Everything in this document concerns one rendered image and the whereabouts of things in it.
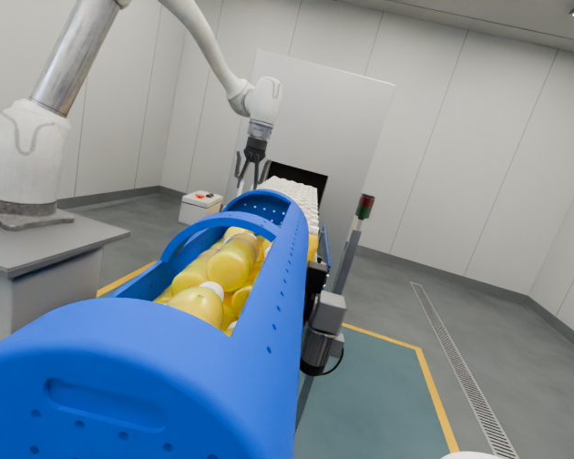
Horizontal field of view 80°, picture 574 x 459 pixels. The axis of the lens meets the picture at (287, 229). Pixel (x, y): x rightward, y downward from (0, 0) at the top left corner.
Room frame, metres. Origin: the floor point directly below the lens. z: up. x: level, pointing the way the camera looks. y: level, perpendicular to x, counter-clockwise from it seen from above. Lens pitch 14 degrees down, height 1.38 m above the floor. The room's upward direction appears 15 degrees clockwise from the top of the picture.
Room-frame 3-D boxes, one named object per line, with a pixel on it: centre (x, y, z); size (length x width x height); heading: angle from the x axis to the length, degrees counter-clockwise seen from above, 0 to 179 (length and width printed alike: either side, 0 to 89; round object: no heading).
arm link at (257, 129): (1.30, 0.19, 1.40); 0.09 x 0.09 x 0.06
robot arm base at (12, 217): (0.83, 0.70, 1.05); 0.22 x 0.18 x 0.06; 167
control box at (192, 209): (1.32, 0.35, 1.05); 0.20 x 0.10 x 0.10; 179
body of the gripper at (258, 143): (1.30, 0.19, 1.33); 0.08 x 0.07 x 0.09; 88
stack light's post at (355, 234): (1.49, -0.30, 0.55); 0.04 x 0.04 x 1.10; 89
